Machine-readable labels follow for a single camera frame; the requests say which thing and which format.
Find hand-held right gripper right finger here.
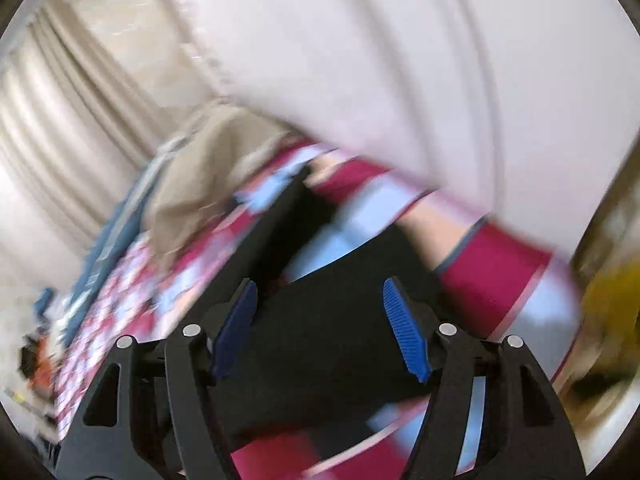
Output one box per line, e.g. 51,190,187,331
382,276,587,480

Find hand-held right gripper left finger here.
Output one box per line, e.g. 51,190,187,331
54,278,259,480

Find black pants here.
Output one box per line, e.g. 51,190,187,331
220,162,451,441

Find plaid blanket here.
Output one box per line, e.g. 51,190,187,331
52,140,586,480

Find beige pillow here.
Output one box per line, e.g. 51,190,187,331
145,105,301,271

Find black and orange object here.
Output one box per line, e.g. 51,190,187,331
19,335,66,401

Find yellow object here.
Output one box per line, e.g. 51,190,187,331
575,250,640,371

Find beige curtain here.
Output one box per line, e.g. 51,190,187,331
0,0,173,281

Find white carved headboard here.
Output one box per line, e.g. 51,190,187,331
145,0,640,261

